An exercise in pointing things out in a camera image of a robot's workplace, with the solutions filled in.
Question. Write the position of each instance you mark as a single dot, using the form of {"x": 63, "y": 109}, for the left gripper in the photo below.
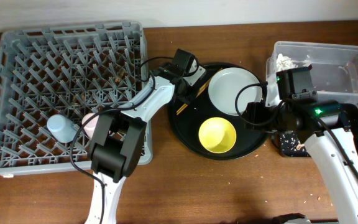
{"x": 188, "y": 95}

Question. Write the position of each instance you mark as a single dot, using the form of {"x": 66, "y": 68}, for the wooden chopstick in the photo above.
{"x": 205, "y": 85}
{"x": 185, "y": 105}

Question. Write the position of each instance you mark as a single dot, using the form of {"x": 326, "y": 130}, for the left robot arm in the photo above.
{"x": 117, "y": 139}

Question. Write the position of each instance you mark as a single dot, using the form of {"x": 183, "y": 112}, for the clear plastic bin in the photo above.
{"x": 334, "y": 72}

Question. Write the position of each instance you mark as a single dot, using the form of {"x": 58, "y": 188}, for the grey dishwasher rack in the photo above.
{"x": 71, "y": 71}

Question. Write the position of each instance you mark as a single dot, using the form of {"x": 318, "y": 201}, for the white tissue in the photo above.
{"x": 284, "y": 63}

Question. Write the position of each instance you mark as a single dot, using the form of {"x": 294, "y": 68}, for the pink cup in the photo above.
{"x": 89, "y": 124}

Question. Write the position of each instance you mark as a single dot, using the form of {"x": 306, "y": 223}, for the food scraps pile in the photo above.
{"x": 289, "y": 143}

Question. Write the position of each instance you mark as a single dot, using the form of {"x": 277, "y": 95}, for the blue cup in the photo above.
{"x": 62, "y": 128}

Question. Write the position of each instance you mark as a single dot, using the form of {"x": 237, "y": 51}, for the black rectangular bin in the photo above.
{"x": 351, "y": 112}

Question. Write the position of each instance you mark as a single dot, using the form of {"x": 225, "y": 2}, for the grey round plate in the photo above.
{"x": 227, "y": 83}

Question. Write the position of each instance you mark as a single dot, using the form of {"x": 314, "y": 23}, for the yellow bowl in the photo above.
{"x": 217, "y": 135}

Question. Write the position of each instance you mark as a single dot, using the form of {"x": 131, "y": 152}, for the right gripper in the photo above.
{"x": 255, "y": 111}

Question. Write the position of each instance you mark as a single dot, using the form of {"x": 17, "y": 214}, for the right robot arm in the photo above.
{"x": 327, "y": 129}

